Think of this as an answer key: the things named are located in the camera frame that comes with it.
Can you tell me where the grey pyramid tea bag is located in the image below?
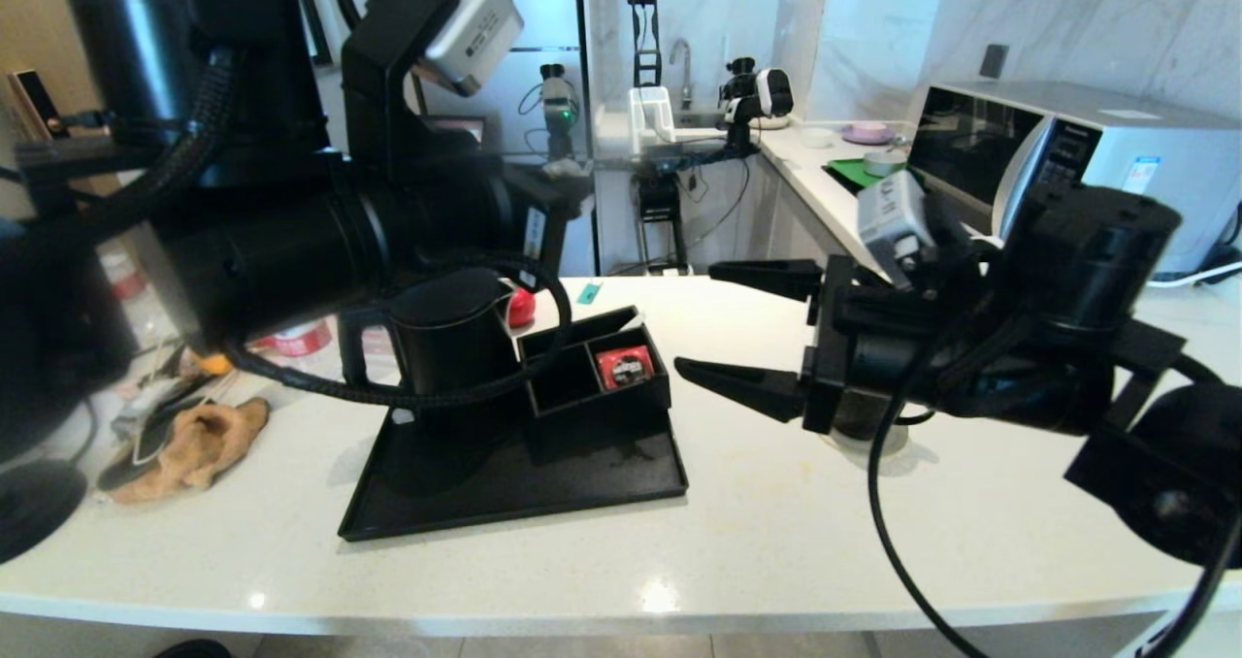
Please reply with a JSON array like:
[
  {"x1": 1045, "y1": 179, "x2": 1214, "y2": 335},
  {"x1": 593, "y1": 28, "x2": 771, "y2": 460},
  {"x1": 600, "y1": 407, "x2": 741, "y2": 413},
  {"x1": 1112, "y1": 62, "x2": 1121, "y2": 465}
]
[{"x1": 543, "y1": 156, "x2": 605, "y2": 306}]

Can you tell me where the black electric kettle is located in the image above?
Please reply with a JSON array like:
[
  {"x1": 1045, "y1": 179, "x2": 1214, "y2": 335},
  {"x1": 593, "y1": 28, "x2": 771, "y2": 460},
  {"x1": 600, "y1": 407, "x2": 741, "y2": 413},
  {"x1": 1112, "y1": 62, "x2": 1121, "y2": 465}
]
[{"x1": 340, "y1": 268, "x2": 520, "y2": 416}]

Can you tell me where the clear water bottle red cap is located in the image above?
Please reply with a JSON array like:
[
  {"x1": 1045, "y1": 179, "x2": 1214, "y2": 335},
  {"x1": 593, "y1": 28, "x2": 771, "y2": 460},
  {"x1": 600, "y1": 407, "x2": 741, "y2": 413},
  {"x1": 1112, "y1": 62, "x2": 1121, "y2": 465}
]
[{"x1": 97, "y1": 246, "x2": 147, "y2": 302}]

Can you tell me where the white kitchen cabinet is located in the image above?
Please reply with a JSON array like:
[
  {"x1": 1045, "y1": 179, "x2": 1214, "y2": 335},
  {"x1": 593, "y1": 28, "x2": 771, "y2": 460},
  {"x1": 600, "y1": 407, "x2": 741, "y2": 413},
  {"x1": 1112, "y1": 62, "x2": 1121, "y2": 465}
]
[{"x1": 757, "y1": 158, "x2": 865, "y2": 276}]

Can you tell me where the black mug white inside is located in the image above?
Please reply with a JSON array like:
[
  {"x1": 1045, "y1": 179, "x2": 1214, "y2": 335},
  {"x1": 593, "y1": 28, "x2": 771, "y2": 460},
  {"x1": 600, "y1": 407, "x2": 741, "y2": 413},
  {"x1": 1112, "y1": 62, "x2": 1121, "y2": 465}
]
[{"x1": 830, "y1": 386, "x2": 908, "y2": 443}]

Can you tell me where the black device with green light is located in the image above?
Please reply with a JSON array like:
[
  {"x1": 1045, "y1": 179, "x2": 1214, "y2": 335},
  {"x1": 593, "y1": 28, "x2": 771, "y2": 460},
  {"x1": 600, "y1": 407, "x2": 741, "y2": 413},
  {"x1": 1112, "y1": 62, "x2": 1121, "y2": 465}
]
[{"x1": 539, "y1": 63, "x2": 575, "y2": 159}]

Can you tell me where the round clear coaster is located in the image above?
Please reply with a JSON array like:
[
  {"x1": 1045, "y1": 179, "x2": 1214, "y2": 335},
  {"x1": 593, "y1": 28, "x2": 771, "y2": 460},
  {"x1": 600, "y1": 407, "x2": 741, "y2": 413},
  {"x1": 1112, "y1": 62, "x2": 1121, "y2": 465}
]
[{"x1": 825, "y1": 425, "x2": 911, "y2": 457}]

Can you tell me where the black centre stand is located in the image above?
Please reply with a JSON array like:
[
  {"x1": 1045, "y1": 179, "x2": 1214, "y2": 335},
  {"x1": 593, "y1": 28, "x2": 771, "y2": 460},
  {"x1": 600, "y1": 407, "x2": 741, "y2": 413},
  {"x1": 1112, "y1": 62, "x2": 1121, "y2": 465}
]
[{"x1": 626, "y1": 0, "x2": 692, "y2": 276}]

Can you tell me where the black tray under mat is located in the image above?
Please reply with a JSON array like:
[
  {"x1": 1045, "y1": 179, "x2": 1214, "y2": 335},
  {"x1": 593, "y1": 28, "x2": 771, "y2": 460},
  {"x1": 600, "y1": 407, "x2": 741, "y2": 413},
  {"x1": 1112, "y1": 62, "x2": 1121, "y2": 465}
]
[{"x1": 822, "y1": 164, "x2": 874, "y2": 198}]

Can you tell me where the translucent white box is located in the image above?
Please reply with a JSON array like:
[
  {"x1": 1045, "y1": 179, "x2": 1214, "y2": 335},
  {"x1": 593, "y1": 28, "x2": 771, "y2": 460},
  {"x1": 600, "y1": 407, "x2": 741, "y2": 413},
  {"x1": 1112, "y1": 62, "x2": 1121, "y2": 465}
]
[{"x1": 629, "y1": 87, "x2": 677, "y2": 145}]

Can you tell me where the green mat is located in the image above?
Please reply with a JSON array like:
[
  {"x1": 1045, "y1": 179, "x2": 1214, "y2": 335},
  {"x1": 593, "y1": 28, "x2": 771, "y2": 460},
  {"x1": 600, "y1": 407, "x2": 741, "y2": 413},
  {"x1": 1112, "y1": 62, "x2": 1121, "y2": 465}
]
[{"x1": 827, "y1": 158, "x2": 882, "y2": 193}]

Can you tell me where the red instant coffee sachet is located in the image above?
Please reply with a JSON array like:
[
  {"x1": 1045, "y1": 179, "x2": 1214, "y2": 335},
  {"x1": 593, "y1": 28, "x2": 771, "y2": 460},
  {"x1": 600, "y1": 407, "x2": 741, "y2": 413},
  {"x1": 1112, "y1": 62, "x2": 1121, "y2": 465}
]
[{"x1": 595, "y1": 345, "x2": 656, "y2": 390}]

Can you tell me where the black compartment organizer box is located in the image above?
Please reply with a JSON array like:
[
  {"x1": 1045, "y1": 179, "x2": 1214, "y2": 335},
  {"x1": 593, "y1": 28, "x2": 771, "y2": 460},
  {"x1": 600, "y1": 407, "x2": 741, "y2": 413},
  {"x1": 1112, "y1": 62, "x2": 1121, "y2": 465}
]
[{"x1": 517, "y1": 306, "x2": 672, "y2": 465}]

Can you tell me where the grey white refrigerator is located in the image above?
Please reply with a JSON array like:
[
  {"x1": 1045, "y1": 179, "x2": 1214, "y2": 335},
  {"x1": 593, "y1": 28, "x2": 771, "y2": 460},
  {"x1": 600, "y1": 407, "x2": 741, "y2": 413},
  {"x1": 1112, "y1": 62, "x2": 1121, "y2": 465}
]
[{"x1": 485, "y1": 0, "x2": 598, "y2": 276}]

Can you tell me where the chrome kitchen faucet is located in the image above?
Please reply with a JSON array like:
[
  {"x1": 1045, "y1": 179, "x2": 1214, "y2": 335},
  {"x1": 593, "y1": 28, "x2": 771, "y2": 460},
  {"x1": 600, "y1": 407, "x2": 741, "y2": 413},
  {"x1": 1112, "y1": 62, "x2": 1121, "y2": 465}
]
[{"x1": 670, "y1": 40, "x2": 695, "y2": 113}]

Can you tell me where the clear water bottle red label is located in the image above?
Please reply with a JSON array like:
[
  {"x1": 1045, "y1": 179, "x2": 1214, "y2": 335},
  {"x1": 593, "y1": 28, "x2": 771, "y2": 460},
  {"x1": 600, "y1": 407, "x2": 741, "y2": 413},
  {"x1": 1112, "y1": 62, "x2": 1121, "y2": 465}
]
[{"x1": 262, "y1": 318, "x2": 341, "y2": 358}]

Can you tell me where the black rectangular serving tray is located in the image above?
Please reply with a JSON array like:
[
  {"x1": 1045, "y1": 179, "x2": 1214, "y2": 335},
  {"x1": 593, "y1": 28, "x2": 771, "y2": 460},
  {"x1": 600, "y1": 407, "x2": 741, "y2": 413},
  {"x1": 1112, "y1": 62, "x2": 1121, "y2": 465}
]
[{"x1": 338, "y1": 401, "x2": 690, "y2": 543}]

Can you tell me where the silver microwave oven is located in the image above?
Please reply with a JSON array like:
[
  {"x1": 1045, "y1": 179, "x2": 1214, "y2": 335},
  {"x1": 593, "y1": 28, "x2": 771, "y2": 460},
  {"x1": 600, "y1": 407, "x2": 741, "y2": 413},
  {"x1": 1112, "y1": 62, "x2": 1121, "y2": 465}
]
[{"x1": 907, "y1": 81, "x2": 1242, "y2": 276}]

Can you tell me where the black round kettle base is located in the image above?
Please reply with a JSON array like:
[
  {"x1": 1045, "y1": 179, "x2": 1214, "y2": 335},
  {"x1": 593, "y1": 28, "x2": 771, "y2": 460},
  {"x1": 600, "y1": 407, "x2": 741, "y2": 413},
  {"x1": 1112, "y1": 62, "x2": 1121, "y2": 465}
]
[{"x1": 0, "y1": 459, "x2": 90, "y2": 564}]

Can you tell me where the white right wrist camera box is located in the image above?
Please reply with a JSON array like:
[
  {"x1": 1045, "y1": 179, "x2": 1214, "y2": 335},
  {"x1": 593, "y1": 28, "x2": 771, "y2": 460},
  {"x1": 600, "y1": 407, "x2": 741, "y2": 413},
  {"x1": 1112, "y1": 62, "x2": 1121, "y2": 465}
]
[{"x1": 857, "y1": 171, "x2": 937, "y2": 276}]

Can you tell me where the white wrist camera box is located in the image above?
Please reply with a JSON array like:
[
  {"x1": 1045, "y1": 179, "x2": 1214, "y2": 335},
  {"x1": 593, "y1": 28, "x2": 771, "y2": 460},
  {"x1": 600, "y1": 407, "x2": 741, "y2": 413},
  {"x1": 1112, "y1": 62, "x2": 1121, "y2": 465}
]
[
  {"x1": 417, "y1": 0, "x2": 525, "y2": 96},
  {"x1": 857, "y1": 171, "x2": 937, "y2": 276}
]

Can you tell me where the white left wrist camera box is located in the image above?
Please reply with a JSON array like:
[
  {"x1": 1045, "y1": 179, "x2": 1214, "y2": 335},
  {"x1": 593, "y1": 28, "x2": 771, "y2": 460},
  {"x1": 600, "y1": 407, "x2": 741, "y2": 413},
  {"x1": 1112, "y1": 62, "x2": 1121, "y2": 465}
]
[{"x1": 417, "y1": 0, "x2": 525, "y2": 96}]

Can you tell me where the thick black arm hose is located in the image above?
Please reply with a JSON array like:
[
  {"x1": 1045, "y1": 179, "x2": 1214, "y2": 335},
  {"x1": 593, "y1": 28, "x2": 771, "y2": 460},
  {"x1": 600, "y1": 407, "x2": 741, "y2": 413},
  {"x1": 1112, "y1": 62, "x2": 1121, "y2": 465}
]
[
  {"x1": 0, "y1": 47, "x2": 244, "y2": 251},
  {"x1": 1160, "y1": 508, "x2": 1242, "y2": 658}
]

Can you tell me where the white power cable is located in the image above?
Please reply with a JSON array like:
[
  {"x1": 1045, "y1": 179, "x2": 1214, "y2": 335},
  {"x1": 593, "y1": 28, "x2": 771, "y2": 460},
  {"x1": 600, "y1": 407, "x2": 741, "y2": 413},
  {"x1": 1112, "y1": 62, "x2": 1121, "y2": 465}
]
[{"x1": 1145, "y1": 262, "x2": 1242, "y2": 290}]

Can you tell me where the black strap tangle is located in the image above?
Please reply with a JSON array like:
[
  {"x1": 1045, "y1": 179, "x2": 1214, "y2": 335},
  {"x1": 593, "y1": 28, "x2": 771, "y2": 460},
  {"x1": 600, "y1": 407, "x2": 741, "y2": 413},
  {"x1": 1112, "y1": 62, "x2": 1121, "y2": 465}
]
[{"x1": 97, "y1": 347, "x2": 244, "y2": 492}]

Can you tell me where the black door lock handle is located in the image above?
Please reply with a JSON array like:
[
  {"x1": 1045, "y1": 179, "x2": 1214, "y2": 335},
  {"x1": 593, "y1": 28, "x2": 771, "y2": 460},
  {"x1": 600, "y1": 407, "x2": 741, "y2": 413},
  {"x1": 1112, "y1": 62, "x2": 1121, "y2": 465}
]
[{"x1": 10, "y1": 69, "x2": 98, "y2": 140}]

